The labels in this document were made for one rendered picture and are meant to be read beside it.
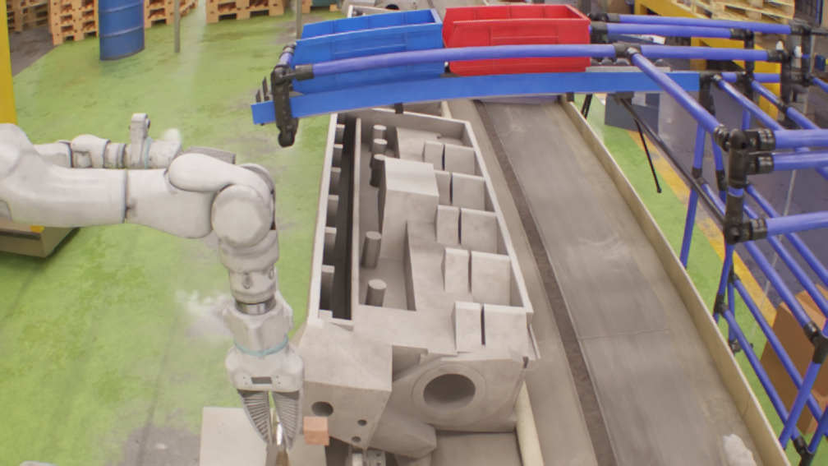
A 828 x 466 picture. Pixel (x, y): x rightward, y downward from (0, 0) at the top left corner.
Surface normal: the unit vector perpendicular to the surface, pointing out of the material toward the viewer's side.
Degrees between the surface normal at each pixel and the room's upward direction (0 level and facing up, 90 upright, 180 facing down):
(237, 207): 83
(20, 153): 49
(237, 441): 0
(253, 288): 90
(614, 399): 0
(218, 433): 0
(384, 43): 92
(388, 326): 10
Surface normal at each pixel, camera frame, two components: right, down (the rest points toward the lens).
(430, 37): 0.05, 0.51
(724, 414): -0.02, -0.89
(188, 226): 0.31, 0.51
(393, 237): 0.15, -0.29
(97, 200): 0.42, 0.17
